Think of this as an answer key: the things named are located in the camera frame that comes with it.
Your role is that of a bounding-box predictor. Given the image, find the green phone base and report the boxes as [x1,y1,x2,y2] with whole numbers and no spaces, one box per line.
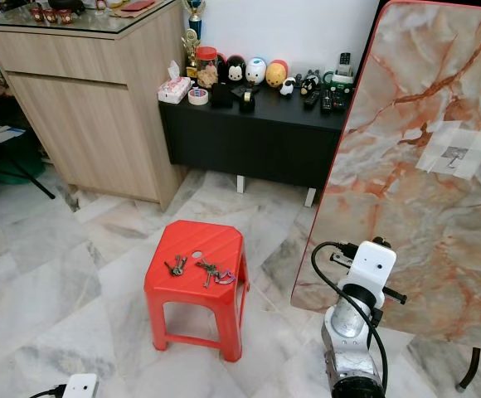
[322,70,355,92]

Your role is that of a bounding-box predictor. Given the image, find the small white black toy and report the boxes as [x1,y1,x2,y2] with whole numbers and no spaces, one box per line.
[279,77,299,97]

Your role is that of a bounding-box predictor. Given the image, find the wide black remote control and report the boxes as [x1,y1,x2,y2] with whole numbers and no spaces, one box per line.
[320,90,347,113]

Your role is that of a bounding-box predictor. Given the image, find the small gold trophy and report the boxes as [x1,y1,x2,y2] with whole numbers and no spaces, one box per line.
[181,28,202,80]

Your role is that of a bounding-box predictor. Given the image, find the marble table with red edge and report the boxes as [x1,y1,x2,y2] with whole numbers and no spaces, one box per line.
[290,0,481,392]

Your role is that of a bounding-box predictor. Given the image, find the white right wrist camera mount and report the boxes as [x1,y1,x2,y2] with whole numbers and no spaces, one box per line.
[348,240,397,289]

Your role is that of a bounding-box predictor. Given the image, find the black tape dispenser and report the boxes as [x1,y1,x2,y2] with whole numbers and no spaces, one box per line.
[238,89,258,113]

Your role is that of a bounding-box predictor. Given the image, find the red packet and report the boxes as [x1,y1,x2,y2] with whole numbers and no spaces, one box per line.
[120,0,157,12]

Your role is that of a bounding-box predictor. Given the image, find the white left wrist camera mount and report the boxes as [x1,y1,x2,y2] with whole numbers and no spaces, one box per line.
[62,373,100,398]

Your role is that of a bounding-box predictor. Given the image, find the light wooden cabinet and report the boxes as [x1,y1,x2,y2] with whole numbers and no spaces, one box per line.
[0,0,187,211]

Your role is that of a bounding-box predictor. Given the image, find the white duck plush toy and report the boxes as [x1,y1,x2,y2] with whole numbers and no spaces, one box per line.
[245,57,267,85]

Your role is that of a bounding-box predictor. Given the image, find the key bunch with pink tag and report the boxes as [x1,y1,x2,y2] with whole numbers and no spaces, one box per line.
[196,259,236,289]

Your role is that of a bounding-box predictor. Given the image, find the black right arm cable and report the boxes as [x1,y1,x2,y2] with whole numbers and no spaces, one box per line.
[310,241,391,391]

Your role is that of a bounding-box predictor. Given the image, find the black mouse plush toy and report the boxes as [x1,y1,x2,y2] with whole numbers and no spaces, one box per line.
[222,56,247,85]

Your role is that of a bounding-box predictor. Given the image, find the flat wooden tray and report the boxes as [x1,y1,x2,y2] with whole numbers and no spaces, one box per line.
[108,0,163,17]

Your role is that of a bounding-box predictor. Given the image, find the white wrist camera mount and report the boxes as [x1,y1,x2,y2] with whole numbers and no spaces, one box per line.
[62,373,100,398]
[348,240,397,289]

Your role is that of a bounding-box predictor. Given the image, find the white pink tissue box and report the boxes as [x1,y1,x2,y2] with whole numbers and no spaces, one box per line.
[158,61,192,104]

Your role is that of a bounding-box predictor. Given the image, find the dark key bunch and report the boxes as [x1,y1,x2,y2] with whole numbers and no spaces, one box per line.
[165,255,189,278]

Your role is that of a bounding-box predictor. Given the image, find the white blue paper sheet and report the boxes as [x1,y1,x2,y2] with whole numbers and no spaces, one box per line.
[0,123,27,142]

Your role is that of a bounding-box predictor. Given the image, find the clear jar with red lid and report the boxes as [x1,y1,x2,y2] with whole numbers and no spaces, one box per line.
[195,46,220,89]

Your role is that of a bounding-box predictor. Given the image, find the black low console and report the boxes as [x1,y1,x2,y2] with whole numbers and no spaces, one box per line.
[158,83,357,208]

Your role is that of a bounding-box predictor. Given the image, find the orange bear plush toy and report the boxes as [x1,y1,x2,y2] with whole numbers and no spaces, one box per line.
[265,60,289,89]

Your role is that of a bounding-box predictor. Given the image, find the black teapot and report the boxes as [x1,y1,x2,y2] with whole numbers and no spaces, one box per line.
[50,0,84,12]

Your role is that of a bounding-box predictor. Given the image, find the white tape roll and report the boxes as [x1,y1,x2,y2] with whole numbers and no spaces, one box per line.
[187,88,210,106]

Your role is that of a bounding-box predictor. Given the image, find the blue and gold trophy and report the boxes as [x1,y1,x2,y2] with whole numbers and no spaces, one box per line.
[185,0,206,41]

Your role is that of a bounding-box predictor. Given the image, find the red plastic stool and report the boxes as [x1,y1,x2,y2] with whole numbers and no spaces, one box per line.
[143,220,250,363]

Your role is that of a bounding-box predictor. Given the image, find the clear tape patch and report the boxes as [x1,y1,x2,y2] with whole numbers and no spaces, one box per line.
[416,121,481,177]

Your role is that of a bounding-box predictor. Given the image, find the small black animal toy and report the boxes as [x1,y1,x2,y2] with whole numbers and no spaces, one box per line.
[299,70,323,96]

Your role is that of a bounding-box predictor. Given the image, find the small metal hook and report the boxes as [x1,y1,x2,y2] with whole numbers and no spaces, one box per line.
[444,145,470,171]

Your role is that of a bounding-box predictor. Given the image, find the green plastic basin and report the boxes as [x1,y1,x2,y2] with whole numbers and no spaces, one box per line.
[0,153,46,185]

